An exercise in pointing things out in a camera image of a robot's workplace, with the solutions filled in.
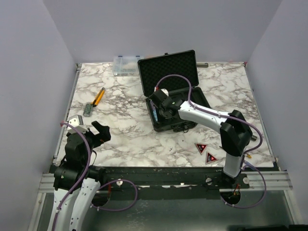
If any black poker set case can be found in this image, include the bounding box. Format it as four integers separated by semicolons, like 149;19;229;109
137;50;212;132

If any light blue poker chip stack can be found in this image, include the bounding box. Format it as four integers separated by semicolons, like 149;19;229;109
153;109;158;123

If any upper triangular red black card box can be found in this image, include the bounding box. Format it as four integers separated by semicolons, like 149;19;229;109
195;143;207;154

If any clear plastic organizer box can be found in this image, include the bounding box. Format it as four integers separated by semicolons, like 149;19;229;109
113;55;144;76

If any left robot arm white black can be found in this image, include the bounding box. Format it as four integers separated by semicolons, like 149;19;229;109
48;118;111;231

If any dark metal cylinder rod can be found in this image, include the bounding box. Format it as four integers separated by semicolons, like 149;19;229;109
196;63;209;68

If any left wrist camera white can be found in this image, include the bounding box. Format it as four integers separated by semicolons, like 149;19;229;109
64;115;88;134

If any lower triangular red black card box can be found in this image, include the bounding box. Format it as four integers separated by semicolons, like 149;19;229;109
205;152;218;165

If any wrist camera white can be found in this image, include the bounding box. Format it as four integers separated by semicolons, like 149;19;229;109
154;87;169;96
64;115;88;134

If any green blue poker chip stack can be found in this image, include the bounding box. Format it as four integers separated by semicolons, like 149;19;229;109
83;103;92;117

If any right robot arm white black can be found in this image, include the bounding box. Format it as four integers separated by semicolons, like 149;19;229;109
150;90;252;189

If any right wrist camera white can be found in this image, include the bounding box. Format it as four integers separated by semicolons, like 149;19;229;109
154;87;169;96

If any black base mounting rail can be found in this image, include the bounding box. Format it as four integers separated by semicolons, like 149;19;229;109
49;165;281;201

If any purple poker chip stack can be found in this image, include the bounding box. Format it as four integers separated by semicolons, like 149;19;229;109
150;101;155;109

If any triangular red black card box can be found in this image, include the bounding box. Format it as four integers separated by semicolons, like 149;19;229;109
195;143;207;154
205;152;218;165

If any black T-shaped pipe fitting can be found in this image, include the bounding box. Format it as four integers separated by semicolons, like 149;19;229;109
251;135;257;141

